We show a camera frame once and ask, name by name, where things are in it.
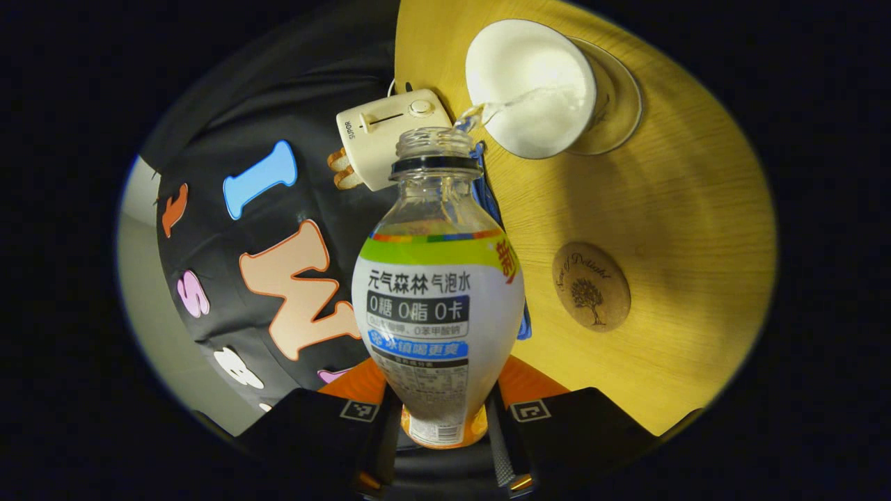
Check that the clear plastic water bottle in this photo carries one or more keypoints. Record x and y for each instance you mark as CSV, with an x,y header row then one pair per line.
x,y
438,313

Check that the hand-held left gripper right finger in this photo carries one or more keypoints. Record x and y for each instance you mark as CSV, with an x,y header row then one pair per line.
x,y
578,431

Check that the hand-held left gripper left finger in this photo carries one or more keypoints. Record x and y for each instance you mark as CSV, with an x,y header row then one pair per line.
x,y
313,438

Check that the round cork coaster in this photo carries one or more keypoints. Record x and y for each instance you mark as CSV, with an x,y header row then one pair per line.
x,y
592,287

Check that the cream toaster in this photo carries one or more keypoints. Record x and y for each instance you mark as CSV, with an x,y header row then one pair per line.
x,y
379,142

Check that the cream porcelain teacup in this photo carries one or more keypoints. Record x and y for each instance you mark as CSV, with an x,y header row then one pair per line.
x,y
522,62

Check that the blue folded towel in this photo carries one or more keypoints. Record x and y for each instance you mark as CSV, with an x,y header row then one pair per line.
x,y
491,188

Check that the cream porcelain saucer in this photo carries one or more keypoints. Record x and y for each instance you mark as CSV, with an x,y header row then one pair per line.
x,y
623,97

